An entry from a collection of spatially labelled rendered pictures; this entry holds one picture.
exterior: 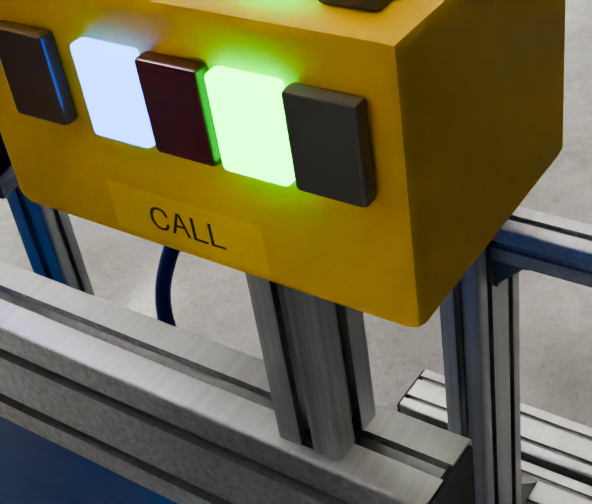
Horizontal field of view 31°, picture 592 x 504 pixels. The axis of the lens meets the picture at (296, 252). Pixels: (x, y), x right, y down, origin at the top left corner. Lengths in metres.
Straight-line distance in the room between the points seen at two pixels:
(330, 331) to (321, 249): 0.10
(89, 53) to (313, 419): 0.18
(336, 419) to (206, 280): 1.51
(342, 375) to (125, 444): 0.15
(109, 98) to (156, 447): 0.24
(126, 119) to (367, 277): 0.08
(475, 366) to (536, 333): 0.66
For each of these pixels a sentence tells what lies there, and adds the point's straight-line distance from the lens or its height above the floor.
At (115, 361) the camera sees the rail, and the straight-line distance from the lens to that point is 0.50.
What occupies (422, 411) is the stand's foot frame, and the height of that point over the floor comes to 0.08.
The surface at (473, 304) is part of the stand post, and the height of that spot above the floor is 0.50.
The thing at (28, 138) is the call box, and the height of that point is 1.01.
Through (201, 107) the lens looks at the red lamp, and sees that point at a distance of 0.28.
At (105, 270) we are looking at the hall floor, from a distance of 2.01.
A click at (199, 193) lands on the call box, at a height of 1.01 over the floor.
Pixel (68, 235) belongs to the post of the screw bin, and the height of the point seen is 0.70.
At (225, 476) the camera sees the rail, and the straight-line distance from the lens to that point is 0.48.
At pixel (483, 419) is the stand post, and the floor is 0.34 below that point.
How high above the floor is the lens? 1.18
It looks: 38 degrees down
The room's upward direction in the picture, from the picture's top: 10 degrees counter-clockwise
